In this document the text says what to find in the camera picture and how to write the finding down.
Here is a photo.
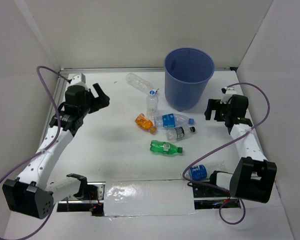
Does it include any large clear plastic bottle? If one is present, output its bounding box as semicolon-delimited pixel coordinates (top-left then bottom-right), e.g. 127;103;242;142
125;72;159;94

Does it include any orange plastic bottle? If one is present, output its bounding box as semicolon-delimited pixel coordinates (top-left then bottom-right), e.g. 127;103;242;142
135;113;157;134

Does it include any black label clear bottle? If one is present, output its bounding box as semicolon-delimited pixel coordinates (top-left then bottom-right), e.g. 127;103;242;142
166;126;196;141

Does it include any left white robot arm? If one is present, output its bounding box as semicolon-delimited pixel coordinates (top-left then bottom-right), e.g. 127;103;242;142
2;83;110;219

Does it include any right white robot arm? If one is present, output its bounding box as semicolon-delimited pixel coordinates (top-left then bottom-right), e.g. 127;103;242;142
204;94;277;203

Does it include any blue plastic bin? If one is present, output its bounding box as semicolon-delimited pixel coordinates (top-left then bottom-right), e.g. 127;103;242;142
163;47;215;112

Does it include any blue label water bottle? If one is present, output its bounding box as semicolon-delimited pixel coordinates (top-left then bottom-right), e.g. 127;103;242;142
154;113;195;129

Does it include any small clear bottle white cap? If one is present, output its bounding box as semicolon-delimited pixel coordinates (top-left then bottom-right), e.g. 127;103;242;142
146;90;159;120

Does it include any green plastic bottle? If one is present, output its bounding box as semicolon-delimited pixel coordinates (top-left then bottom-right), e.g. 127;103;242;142
150;140;183;155

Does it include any crushed blue label bottle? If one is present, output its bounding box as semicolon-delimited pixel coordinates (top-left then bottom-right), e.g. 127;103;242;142
184;162;226;181

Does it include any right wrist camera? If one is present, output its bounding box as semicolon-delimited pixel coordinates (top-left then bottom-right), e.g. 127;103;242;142
220;86;237;104

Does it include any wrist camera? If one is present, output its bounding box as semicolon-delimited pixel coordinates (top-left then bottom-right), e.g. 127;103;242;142
220;86;237;104
69;73;88;90

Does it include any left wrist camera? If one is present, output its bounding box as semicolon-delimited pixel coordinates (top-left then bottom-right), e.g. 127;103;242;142
69;73;88;90

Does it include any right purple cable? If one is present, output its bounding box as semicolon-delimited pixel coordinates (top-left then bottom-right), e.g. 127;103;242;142
183;82;271;225

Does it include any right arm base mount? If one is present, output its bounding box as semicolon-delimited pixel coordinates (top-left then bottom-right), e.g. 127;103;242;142
187;182;230;210

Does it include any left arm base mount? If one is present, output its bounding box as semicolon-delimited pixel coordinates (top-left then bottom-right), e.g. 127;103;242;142
56;182;106;217

